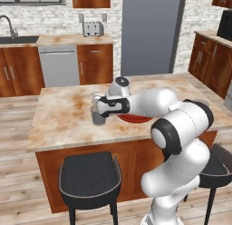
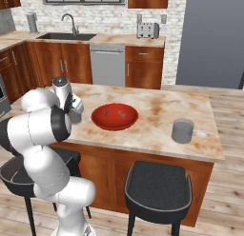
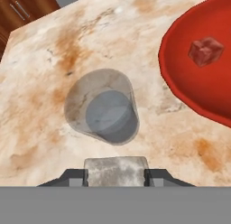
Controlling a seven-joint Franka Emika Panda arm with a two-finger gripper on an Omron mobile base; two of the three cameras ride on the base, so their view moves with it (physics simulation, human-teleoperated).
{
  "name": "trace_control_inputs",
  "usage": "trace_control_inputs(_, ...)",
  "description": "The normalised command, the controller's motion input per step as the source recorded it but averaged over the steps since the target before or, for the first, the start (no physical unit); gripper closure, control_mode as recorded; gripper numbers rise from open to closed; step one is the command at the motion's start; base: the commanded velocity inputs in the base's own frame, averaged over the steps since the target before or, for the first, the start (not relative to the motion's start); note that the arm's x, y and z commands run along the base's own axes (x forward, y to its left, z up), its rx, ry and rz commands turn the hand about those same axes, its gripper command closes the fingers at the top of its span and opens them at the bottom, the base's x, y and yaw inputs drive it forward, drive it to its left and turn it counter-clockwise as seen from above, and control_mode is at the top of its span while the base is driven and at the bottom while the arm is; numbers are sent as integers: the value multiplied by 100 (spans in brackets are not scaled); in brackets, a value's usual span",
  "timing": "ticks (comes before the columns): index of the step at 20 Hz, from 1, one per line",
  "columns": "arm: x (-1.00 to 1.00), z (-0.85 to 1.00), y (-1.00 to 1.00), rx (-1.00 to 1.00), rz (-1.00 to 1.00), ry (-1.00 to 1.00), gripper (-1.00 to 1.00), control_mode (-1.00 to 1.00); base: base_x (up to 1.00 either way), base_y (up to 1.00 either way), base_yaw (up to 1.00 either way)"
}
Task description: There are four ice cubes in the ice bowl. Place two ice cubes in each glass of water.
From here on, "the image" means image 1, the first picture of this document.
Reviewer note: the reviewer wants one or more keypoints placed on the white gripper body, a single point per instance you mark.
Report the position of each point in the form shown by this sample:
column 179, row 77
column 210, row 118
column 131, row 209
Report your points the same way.
column 95, row 99

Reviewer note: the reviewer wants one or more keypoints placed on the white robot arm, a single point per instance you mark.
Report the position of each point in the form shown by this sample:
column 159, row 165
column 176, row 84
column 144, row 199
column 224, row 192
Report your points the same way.
column 178, row 125

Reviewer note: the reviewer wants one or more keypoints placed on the grey glass of water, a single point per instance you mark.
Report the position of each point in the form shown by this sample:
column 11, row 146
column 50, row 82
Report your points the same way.
column 98, row 119

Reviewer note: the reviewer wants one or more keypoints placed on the red ice bowl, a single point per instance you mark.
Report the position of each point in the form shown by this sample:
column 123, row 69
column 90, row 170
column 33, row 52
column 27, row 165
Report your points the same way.
column 133, row 119

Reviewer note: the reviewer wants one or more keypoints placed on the wooden base cupboard with drawer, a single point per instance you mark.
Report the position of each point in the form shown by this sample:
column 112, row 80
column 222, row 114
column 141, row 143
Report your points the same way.
column 96, row 66

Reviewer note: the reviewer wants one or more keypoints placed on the silver dishwasher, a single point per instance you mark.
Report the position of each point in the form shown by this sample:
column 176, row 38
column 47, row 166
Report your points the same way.
column 59, row 66

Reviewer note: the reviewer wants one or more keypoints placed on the wooden island cabinet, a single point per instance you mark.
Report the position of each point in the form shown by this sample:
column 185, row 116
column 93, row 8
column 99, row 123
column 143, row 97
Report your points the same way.
column 90, row 150

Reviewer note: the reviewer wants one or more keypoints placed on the silver toaster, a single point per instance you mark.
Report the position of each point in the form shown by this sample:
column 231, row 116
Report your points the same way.
column 92, row 29

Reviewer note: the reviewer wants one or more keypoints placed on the wooden base cupboards under sink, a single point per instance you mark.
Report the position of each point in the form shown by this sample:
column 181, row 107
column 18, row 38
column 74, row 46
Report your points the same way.
column 22, row 71

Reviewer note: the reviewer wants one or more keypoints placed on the black bar stool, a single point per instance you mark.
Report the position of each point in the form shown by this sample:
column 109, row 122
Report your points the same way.
column 218, row 169
column 89, row 177

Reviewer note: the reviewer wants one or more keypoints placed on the tall grey fridge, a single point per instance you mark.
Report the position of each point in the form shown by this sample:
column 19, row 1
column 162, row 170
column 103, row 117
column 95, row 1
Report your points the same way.
column 149, row 33

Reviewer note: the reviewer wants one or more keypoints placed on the dark sink basin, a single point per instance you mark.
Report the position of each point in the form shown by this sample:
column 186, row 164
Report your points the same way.
column 18, row 40

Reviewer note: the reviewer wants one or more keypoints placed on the silver tap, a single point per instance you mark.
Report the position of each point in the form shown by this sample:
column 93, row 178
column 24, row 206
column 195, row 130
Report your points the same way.
column 12, row 30

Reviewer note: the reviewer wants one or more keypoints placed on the long wooden base cupboard run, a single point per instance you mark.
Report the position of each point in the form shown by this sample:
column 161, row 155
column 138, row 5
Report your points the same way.
column 211, row 68

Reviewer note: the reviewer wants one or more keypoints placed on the black microwave oven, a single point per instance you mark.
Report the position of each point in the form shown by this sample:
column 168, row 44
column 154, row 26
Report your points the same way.
column 226, row 25

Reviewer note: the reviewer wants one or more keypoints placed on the grey wall socket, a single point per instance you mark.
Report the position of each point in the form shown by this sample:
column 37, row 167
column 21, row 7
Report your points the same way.
column 104, row 17
column 81, row 18

